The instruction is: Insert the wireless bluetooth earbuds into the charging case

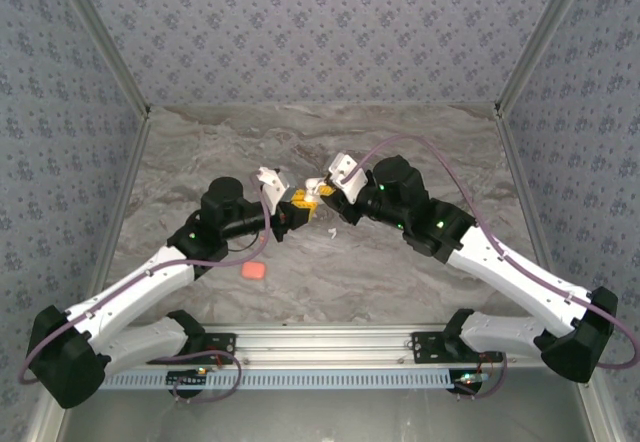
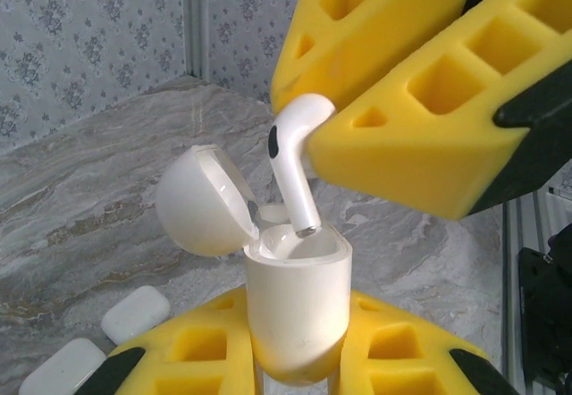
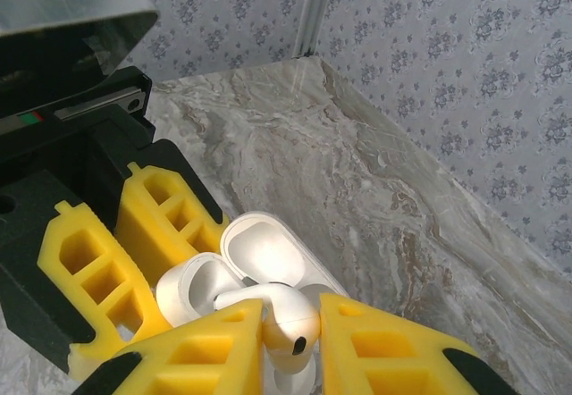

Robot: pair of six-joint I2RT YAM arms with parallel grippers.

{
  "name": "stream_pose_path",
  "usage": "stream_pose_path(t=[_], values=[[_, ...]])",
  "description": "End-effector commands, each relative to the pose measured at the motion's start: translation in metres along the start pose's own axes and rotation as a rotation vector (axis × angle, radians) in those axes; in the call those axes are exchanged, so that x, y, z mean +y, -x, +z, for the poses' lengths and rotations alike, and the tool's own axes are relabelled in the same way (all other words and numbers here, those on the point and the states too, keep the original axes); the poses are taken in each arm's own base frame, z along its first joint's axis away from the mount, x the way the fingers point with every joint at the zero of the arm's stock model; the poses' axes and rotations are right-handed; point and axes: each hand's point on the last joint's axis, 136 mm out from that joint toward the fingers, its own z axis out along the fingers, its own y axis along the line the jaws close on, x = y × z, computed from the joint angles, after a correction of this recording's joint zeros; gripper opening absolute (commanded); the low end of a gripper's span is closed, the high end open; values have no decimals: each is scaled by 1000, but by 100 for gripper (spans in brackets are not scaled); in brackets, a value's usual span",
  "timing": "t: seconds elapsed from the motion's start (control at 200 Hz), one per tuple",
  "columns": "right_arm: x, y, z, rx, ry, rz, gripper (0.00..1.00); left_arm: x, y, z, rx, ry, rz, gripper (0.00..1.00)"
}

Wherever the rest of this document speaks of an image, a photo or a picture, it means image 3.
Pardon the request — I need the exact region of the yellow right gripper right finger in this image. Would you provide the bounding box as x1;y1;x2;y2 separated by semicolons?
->
319;291;522;395

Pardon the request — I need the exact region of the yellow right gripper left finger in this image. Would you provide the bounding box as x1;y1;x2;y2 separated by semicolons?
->
73;298;265;395

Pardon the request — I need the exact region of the white wireless earbud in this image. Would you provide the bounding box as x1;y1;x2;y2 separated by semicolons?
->
213;281;324;395

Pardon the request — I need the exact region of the white earbud charging case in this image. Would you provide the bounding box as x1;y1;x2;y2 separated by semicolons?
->
155;210;348;332

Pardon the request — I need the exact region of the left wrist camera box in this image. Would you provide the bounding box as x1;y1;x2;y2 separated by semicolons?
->
0;0;171;88

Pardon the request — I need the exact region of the aluminium corner post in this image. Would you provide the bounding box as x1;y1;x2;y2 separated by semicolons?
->
294;0;336;60

